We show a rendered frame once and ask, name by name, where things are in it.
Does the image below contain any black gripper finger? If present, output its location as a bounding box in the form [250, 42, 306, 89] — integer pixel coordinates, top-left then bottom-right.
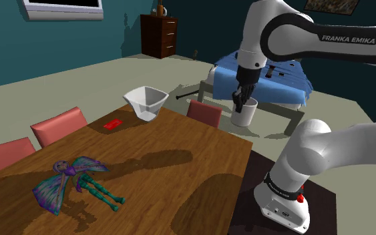
[244, 85, 257, 102]
[232, 86, 247, 113]

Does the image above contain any white cup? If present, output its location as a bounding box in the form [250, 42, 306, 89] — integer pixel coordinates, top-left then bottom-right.
[230, 96, 259, 128]

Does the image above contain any bed with blue blanket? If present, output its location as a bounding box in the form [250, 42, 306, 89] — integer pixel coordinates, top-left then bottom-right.
[196, 49, 315, 136]

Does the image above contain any pink chair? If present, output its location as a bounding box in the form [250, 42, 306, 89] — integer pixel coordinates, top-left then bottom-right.
[29, 105, 89, 149]
[186, 98, 224, 129]
[0, 136, 37, 182]

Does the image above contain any white square bowl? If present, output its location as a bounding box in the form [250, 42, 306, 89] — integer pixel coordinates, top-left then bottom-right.
[122, 85, 170, 123]

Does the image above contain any dark brown chest of drawers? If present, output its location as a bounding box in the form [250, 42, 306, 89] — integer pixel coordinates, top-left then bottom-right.
[140, 0, 179, 59]

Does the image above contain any wooden table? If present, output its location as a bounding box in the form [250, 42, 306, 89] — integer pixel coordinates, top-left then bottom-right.
[0, 103, 254, 235]

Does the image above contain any red card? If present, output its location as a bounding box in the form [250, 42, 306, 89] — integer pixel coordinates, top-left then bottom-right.
[102, 118, 124, 131]

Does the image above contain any dark robot stand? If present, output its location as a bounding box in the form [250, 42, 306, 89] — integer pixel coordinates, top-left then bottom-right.
[227, 149, 338, 235]

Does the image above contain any fairy doll with wings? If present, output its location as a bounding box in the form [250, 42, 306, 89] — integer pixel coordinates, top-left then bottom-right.
[31, 156, 127, 216]

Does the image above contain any white framed window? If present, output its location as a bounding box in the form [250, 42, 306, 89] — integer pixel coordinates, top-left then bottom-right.
[21, 0, 105, 21]

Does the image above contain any dark wall picture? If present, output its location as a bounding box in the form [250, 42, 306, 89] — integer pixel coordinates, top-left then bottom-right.
[303, 0, 361, 17]

